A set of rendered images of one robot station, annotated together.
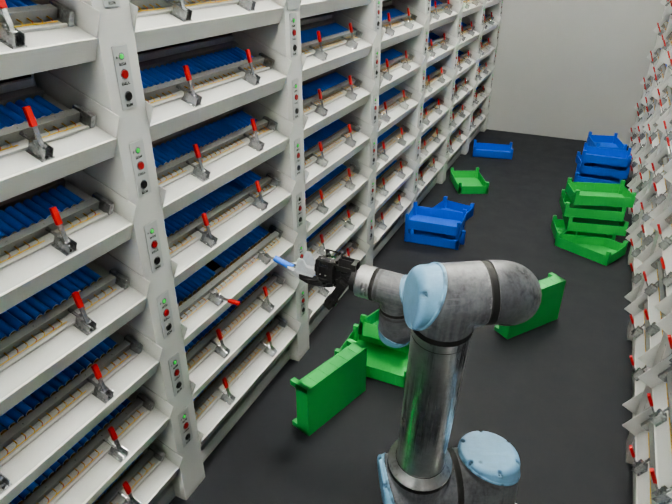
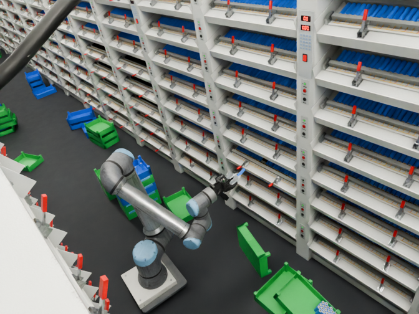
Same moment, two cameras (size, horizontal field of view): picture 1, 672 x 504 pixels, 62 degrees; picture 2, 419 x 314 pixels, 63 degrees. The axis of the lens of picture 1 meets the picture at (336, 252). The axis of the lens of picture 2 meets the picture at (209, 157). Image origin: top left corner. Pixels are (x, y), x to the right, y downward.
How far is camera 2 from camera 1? 2.49 m
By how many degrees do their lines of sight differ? 95
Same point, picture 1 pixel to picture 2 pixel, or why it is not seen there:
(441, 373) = not seen: hidden behind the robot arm
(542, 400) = not seen: outside the picture
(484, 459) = (141, 245)
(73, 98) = not seen: hidden behind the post
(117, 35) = (203, 49)
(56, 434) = (194, 136)
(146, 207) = (212, 104)
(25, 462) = (187, 133)
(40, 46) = (186, 43)
